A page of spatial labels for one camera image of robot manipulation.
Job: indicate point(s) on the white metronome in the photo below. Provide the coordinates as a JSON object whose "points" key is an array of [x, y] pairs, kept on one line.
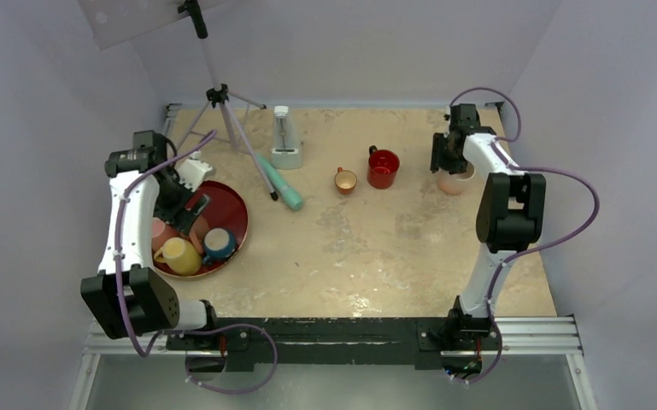
{"points": [[287, 149]]}

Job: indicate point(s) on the red round tray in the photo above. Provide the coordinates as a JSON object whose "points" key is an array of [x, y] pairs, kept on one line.
{"points": [[226, 209]]}

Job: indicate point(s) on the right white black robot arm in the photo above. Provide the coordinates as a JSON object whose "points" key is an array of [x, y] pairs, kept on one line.
{"points": [[509, 218]]}

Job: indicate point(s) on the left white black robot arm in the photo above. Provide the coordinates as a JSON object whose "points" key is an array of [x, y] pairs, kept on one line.
{"points": [[127, 296]]}

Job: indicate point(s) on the white perforated board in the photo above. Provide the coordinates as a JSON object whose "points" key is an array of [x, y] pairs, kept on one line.
{"points": [[116, 21]]}

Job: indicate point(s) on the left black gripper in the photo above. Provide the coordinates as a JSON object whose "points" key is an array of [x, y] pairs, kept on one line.
{"points": [[172, 215]]}

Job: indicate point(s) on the blue white mug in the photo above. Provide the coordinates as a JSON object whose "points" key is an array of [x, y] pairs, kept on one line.
{"points": [[218, 245]]}

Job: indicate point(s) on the small orange mug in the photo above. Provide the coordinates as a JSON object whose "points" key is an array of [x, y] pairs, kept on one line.
{"points": [[345, 181]]}

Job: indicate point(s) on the salmon mug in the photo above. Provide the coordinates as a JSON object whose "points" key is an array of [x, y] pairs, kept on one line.
{"points": [[197, 233]]}

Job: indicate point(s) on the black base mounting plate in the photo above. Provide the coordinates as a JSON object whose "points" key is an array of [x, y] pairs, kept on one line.
{"points": [[425, 343]]}

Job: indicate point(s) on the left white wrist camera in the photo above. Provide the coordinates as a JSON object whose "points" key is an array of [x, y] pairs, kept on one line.
{"points": [[193, 172]]}

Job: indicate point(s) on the yellow mug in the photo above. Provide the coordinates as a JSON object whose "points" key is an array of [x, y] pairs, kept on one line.
{"points": [[180, 256]]}

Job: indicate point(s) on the aluminium frame rail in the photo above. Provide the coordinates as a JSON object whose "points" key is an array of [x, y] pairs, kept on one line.
{"points": [[540, 366]]}

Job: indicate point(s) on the silver tripod stand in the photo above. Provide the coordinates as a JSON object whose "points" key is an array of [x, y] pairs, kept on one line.
{"points": [[219, 96]]}

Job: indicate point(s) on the light pink mug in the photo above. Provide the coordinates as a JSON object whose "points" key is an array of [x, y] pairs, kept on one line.
{"points": [[455, 184]]}

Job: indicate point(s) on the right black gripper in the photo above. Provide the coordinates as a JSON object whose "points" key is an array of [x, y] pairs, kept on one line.
{"points": [[437, 160]]}

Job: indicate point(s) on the red mug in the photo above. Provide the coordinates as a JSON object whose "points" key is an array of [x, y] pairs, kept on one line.
{"points": [[383, 166]]}

